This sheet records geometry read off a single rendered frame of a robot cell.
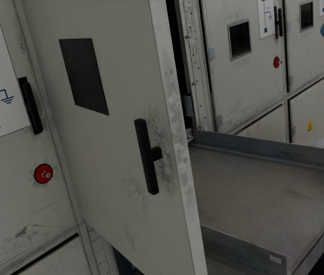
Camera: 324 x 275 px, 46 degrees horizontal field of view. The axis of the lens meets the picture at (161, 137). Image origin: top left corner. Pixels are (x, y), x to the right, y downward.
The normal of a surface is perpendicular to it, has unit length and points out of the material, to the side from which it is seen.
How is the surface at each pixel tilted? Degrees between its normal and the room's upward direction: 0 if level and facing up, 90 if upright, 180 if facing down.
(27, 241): 90
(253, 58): 90
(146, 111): 90
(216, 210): 0
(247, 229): 0
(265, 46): 90
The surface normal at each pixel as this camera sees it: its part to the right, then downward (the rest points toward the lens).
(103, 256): 0.72, 0.13
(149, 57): -0.80, 0.33
